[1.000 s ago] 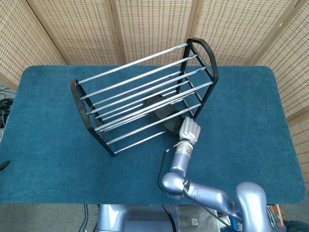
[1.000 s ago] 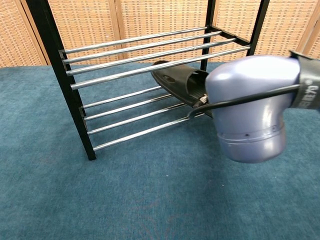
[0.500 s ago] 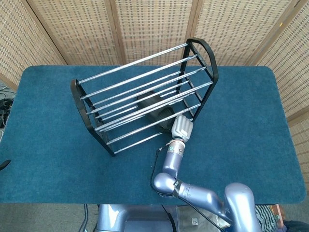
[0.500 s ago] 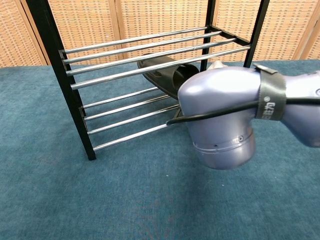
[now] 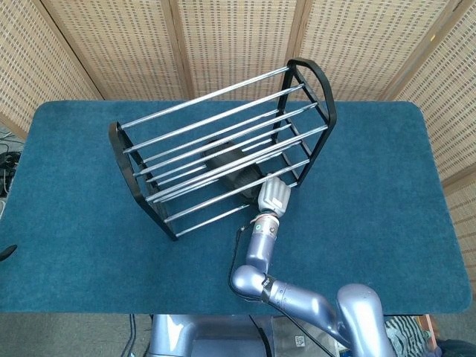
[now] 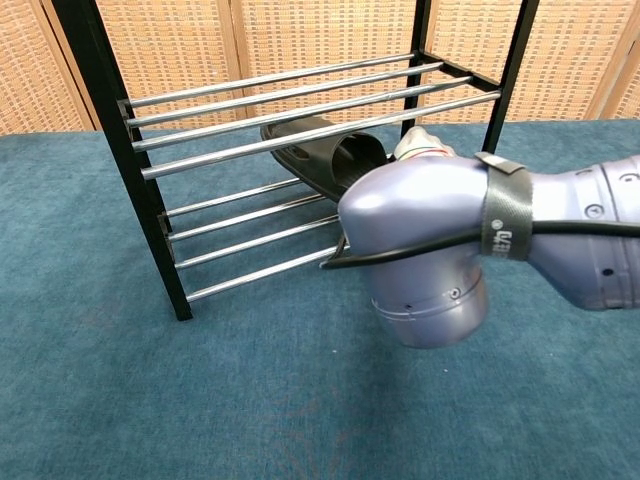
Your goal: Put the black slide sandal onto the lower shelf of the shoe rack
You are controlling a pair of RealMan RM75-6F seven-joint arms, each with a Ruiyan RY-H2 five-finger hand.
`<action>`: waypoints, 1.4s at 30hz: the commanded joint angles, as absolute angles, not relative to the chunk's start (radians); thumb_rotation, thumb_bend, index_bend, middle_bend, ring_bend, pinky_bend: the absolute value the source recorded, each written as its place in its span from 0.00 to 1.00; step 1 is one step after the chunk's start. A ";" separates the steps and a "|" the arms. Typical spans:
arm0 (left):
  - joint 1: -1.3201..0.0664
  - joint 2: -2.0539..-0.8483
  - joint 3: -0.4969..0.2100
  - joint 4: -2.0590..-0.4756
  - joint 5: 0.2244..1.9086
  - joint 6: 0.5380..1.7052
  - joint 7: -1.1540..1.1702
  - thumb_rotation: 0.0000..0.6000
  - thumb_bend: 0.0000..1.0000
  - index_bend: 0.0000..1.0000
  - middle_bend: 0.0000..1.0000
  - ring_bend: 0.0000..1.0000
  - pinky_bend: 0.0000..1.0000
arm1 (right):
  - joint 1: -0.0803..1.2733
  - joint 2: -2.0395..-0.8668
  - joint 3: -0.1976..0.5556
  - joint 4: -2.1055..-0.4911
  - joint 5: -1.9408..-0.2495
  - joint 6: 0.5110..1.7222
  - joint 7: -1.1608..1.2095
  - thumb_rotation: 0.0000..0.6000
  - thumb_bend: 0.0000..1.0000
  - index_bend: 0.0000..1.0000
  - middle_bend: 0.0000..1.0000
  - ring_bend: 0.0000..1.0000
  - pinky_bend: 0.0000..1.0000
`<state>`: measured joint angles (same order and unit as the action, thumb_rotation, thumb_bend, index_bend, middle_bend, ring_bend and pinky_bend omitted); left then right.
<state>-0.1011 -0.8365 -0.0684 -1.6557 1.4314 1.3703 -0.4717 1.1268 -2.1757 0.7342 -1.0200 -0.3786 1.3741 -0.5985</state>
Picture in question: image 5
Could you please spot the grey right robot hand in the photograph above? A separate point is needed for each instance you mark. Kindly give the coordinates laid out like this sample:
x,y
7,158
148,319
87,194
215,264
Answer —
x,y
273,195

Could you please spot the black shoe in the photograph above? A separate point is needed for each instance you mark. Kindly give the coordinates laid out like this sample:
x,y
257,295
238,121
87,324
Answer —
x,y
219,162

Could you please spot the lilac right robot arm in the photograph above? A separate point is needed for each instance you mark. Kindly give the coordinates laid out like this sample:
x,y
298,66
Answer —
x,y
260,253

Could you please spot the black and chrome shoe rack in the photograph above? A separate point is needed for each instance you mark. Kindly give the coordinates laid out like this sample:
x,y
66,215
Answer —
x,y
329,100

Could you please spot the lilac robot torso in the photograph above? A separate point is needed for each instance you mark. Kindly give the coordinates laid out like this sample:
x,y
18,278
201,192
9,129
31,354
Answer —
x,y
208,342

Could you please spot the woven bamboo folding screen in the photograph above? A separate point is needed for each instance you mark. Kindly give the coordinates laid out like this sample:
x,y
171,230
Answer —
x,y
238,37

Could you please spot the blue carpet table mat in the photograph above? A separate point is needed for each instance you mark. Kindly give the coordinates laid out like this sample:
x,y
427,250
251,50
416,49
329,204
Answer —
x,y
111,267

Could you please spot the black white striped cloth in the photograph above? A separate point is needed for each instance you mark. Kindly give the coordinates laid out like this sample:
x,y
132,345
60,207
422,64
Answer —
x,y
403,334

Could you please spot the black curved object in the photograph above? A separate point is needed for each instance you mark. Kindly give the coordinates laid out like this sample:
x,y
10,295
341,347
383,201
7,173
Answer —
x,y
9,251

